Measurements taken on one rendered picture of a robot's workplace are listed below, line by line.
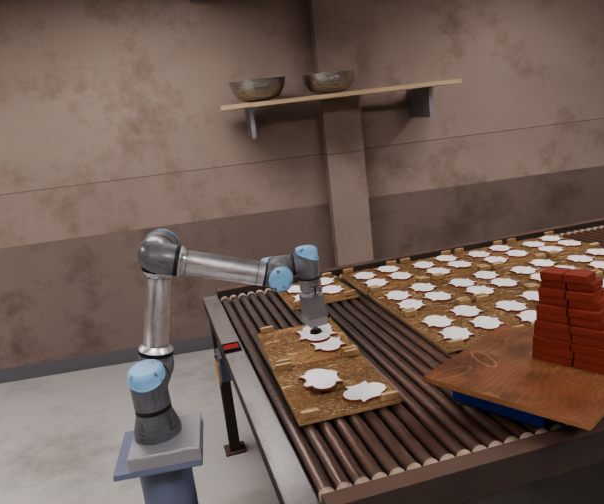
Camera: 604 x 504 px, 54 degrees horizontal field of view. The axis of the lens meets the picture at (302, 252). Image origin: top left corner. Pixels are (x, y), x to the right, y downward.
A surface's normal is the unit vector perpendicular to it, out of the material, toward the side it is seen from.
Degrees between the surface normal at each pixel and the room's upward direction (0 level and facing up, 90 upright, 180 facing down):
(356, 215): 90
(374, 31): 90
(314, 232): 90
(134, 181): 90
